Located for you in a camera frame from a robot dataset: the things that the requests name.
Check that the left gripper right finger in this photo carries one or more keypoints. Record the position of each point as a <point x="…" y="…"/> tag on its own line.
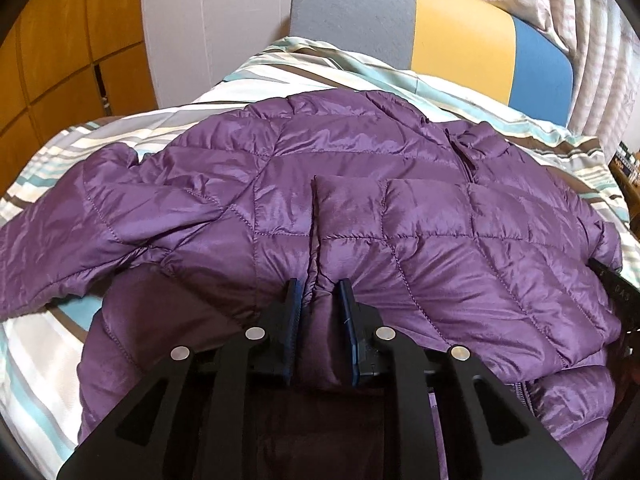
<point x="360" y="322"/>

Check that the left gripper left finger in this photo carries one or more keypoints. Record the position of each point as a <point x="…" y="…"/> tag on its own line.
<point x="281" y="320"/>

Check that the purple quilted down jacket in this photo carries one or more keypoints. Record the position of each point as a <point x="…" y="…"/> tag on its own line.
<point x="453" y="233"/>

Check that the wooden desk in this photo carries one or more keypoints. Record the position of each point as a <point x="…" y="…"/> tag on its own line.
<point x="625" y="170"/>

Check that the striped bed sheet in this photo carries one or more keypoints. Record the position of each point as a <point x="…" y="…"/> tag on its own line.
<point x="41" y="351"/>

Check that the pink patterned curtain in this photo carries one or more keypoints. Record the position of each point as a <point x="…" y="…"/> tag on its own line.
<point x="603" y="49"/>

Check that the grey yellow blue headboard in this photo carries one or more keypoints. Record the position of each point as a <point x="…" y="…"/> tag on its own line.
<point x="468" y="42"/>

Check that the orange wooden wardrobe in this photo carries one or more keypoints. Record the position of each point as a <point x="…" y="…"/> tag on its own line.
<point x="65" y="62"/>

